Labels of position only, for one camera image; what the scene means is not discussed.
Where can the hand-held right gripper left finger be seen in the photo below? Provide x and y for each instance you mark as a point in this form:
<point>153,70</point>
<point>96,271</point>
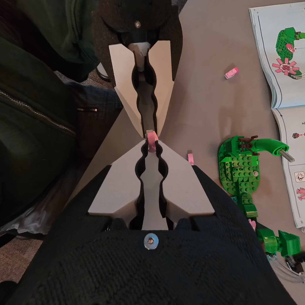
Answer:
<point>112,190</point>

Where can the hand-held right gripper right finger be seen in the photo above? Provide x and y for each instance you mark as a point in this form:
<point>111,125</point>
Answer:
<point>188,190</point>

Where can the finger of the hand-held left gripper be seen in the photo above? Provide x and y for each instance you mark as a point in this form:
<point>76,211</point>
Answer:
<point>121,71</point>
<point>163,71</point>

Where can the pink and grey lego piece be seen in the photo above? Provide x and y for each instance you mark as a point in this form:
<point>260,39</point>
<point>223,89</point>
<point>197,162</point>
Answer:
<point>151,141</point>

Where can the green lego plant model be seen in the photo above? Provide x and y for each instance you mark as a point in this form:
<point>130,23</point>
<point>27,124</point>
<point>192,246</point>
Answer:
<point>238,171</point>

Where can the blue jeans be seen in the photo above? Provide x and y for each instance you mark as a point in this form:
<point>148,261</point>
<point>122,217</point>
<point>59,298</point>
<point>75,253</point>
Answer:
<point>95,128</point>

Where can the dark green jacket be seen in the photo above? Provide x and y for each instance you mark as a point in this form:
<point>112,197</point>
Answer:
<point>31,119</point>

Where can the light blue instruction booklet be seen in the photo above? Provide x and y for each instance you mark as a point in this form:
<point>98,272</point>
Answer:
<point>266,47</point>

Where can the clear plastic bag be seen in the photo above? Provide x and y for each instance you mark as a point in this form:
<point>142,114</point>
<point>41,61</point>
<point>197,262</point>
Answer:
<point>288,269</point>

